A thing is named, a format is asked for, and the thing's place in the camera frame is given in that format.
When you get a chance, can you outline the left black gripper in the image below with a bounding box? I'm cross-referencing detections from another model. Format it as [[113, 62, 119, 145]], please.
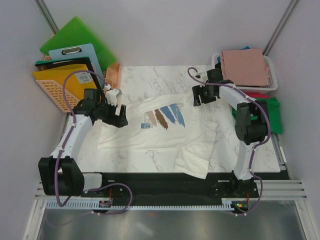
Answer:
[[96, 98, 128, 128]]

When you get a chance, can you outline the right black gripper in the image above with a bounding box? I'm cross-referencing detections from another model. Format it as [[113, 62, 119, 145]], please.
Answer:
[[192, 83, 217, 107]]

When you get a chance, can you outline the white printed t shirt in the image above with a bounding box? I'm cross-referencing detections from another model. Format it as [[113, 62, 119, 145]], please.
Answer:
[[96, 93, 233, 180]]

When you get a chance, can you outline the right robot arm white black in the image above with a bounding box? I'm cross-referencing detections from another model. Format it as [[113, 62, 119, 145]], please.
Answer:
[[187, 67, 271, 197]]

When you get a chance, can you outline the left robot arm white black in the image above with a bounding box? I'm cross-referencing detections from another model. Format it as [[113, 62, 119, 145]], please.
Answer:
[[38, 88, 128, 197]]

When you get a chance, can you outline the black garment in basket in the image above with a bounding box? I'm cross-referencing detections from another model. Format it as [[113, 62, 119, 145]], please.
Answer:
[[214, 62, 222, 71]]

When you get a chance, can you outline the white laundry basket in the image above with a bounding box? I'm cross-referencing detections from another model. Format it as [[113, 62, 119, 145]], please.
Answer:
[[211, 51, 279, 92]]

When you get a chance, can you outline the peach compartment organizer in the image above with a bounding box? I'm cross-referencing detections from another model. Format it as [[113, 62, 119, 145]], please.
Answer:
[[105, 62, 122, 89]]

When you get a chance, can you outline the pink folded t shirt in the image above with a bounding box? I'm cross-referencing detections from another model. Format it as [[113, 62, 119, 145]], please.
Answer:
[[220, 48, 269, 87]]

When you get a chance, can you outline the red t shirt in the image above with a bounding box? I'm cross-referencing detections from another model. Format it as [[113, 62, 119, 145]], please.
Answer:
[[247, 92, 270, 99]]

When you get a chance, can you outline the orange mesh file holder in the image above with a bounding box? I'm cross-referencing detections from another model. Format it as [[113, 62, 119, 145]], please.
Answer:
[[35, 55, 86, 113]]

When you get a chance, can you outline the yellow folder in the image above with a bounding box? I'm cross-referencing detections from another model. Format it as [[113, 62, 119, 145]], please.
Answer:
[[32, 64, 100, 100]]

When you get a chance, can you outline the light blue clipboard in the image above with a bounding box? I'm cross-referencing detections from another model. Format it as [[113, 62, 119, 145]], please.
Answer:
[[48, 43, 103, 77]]

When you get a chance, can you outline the green t shirt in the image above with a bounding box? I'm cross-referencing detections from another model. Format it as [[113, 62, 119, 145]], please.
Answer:
[[231, 97, 284, 135]]

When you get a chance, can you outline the black folder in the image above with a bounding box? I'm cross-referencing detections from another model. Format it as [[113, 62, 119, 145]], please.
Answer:
[[35, 57, 101, 86]]

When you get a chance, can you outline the green plastic board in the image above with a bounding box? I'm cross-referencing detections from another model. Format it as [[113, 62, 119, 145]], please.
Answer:
[[40, 16, 117, 70]]

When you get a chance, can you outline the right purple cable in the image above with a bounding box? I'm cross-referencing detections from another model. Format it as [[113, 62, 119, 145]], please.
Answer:
[[187, 66, 272, 217]]

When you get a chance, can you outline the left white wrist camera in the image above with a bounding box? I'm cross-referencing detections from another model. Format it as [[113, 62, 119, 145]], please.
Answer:
[[103, 84, 122, 107]]

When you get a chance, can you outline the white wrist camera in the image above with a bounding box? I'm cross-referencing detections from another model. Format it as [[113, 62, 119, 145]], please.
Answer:
[[195, 72, 208, 82], [103, 84, 122, 107]]

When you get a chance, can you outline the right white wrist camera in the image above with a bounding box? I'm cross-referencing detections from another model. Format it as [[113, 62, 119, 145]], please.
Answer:
[[195, 72, 208, 82]]

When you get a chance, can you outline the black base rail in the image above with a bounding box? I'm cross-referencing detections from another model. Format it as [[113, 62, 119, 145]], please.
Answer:
[[79, 171, 291, 207]]

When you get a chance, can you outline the white cable duct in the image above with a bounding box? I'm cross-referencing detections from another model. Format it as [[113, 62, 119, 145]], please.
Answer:
[[45, 198, 234, 211]]

